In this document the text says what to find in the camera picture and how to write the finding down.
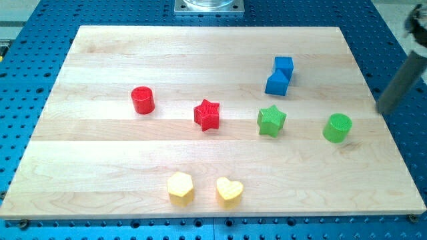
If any blue cube block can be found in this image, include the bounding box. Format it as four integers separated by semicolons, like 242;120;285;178
272;56;294;80

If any blue triangle block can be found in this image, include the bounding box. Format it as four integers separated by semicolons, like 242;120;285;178
264;69;292;96

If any green cylinder block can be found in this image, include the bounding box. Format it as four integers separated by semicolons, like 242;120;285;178
322;113;352;143

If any green star block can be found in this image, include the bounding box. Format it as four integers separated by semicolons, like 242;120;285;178
257;105;287;137

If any yellow heart block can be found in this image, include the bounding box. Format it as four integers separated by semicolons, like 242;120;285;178
216;177;244;209

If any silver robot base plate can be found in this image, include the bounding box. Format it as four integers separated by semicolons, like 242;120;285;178
174;0;245;15

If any black robot arm end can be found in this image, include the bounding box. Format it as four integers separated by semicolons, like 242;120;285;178
404;4;426;47

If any red star block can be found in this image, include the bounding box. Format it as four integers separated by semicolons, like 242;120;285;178
193;99;220;131

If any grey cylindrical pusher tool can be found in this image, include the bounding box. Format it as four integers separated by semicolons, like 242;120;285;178
376;51;426;115

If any red cylinder block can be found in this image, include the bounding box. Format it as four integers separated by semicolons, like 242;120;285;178
131;86;155;115

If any wooden board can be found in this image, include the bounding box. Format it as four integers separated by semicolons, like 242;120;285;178
1;25;426;219

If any yellow hexagon block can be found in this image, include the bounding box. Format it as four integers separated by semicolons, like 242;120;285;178
167;172;194;207

